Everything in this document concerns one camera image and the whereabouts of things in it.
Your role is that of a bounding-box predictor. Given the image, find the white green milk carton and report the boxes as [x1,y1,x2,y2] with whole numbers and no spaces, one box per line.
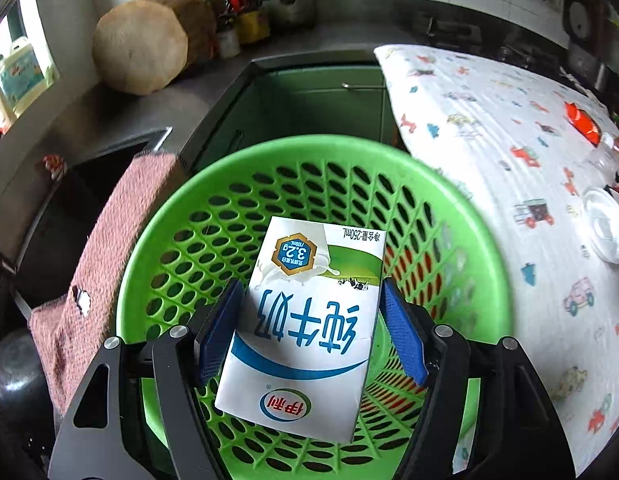
[214,217,387,443]

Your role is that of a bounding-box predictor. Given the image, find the white plastic cup lid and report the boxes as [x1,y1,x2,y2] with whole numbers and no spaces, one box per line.
[583,188,619,266]

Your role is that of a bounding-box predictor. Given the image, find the orange Ovaltine snack packet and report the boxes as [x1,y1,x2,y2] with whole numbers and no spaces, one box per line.
[564,102,602,146]

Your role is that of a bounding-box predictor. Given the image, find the pink towel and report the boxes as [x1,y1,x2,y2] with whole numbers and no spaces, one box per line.
[28,151,187,415]

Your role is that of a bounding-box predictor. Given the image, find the black pot lid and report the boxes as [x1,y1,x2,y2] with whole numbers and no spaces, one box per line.
[0,328,53,430]

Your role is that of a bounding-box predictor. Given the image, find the green plastic basket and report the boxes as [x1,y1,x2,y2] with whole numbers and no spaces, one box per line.
[114,134,515,480]

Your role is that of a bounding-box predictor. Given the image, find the patterned white tablecloth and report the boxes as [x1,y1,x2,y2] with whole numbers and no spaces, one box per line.
[375,44,619,472]

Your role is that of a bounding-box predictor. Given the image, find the green cabinet drawer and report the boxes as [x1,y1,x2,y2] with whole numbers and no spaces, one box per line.
[191,65,399,174]

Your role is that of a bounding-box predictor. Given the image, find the detergent bottle on windowsill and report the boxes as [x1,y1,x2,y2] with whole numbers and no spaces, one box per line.
[0,36,52,117]

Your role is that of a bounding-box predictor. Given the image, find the round wooden chopping block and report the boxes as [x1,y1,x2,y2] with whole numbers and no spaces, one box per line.
[91,0,216,96]

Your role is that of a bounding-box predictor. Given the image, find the small white jar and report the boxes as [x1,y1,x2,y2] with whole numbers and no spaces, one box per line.
[217,20,241,60]

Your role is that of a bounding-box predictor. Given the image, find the black gas stove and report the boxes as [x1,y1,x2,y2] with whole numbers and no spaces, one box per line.
[416,13,567,72]

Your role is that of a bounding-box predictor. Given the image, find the black rice cooker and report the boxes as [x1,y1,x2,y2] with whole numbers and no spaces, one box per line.
[562,0,611,92]

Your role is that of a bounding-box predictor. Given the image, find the oil bottle with yellow label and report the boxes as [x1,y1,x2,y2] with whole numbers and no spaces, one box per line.
[227,0,270,46]

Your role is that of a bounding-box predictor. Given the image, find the steel pressure cooker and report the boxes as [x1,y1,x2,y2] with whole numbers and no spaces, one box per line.
[257,0,336,26]

